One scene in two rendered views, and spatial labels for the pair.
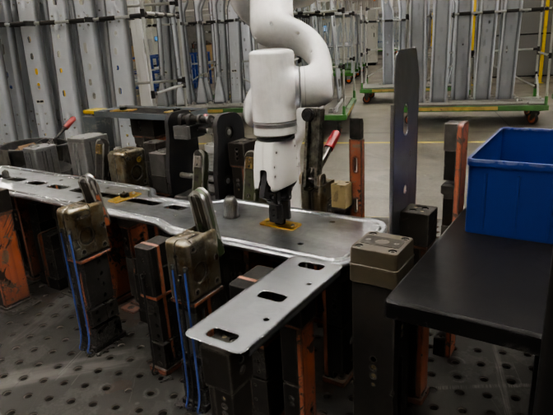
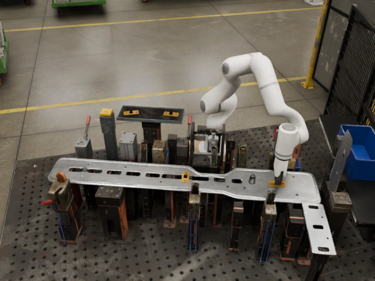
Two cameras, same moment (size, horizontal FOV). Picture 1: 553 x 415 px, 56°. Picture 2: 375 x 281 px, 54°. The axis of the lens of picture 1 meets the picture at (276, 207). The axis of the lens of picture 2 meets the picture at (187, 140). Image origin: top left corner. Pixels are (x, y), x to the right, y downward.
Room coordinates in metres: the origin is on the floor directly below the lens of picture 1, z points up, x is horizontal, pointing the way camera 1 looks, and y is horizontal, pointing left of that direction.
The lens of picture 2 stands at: (0.03, 1.05, 2.28)
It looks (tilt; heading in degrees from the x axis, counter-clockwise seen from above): 36 degrees down; 331
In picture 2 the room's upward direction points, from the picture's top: 1 degrees clockwise
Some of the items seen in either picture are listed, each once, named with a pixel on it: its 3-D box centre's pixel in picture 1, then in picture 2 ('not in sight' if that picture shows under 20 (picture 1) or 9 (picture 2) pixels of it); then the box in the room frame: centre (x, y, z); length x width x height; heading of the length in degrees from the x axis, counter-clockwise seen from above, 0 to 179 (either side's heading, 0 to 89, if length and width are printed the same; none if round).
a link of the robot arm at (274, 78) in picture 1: (275, 85); (287, 138); (1.01, -0.01, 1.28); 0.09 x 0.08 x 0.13; 87
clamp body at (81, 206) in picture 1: (92, 276); (193, 221); (1.09, 0.43, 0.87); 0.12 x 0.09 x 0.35; 146
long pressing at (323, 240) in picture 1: (117, 199); (181, 178); (1.27, 0.40, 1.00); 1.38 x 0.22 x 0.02; 56
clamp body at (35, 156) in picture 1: (49, 197); (87, 166); (1.74, 0.78, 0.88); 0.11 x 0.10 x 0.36; 146
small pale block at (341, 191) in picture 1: (342, 261); (285, 184); (1.07, -0.14, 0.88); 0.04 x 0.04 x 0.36; 56
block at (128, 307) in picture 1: (137, 252); (185, 196); (1.28, 0.37, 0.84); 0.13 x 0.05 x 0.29; 146
